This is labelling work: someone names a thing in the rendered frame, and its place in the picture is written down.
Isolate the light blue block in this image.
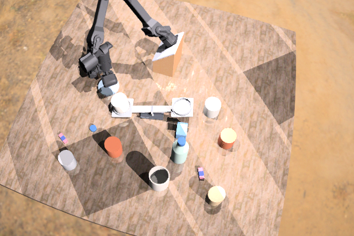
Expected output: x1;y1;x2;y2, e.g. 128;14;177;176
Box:
175;122;188;139

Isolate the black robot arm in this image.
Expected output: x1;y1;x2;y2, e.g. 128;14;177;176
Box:
79;0;178;79

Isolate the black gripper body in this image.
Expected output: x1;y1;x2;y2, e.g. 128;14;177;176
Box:
97;58;118;88

